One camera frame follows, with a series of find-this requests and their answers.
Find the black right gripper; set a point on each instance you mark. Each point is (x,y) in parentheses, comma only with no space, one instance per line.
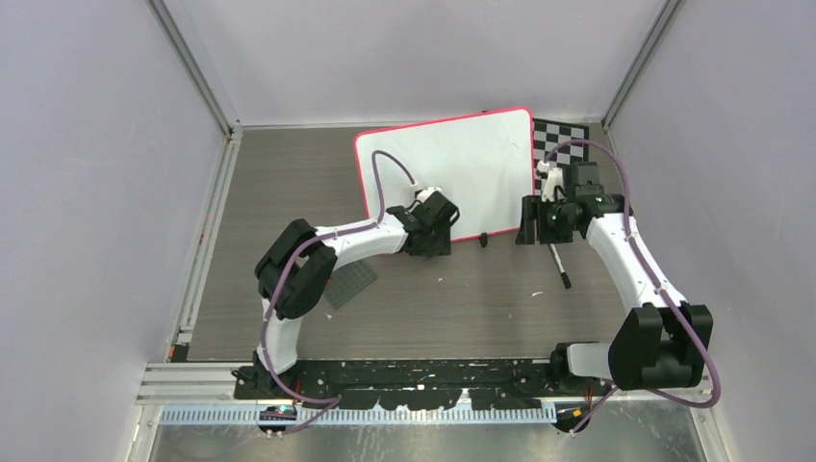
(534,208)

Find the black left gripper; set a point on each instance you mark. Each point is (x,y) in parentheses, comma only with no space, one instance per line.
(440,248)

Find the white board with pink frame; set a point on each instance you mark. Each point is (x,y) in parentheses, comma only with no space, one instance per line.
(483,163)

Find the white marker pen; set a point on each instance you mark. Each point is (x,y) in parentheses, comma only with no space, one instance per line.
(566,281)

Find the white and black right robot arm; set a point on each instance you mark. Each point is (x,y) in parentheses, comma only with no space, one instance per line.
(661,341)

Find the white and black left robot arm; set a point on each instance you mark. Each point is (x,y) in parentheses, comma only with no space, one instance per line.
(295,271)

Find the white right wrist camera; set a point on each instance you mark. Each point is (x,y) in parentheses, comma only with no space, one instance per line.
(550,174)

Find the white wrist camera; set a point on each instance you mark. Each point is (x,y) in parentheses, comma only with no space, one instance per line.
(550,174)
(423,194)

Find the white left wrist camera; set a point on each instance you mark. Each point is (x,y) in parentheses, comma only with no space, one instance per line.
(423,194)

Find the grey studded base plate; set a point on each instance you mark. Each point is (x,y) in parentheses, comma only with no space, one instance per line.
(347,282)

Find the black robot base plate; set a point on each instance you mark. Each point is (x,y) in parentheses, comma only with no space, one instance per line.
(438,384)

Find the aluminium frame rail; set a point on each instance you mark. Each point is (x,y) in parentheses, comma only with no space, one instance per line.
(203,394)

